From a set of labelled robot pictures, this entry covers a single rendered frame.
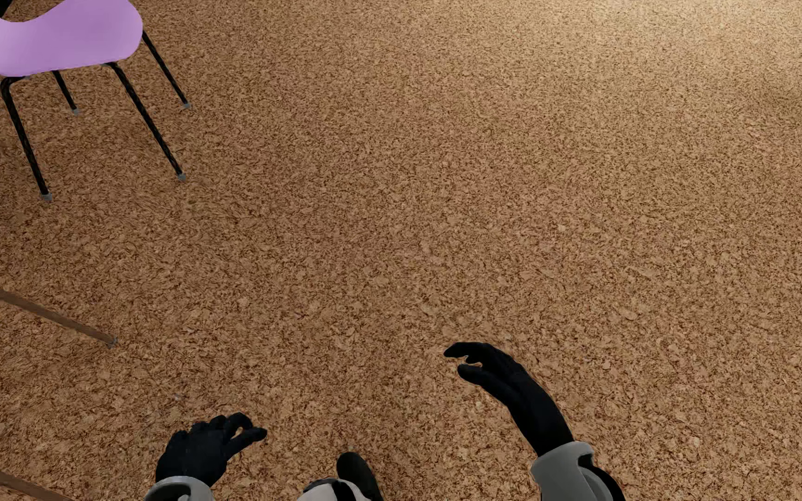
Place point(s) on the purple chair with black legs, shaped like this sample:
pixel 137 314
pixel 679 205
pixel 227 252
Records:
pixel 53 38

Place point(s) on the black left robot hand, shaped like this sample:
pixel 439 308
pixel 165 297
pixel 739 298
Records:
pixel 199 452

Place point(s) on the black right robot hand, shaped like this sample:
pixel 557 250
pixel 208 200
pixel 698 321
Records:
pixel 519 396

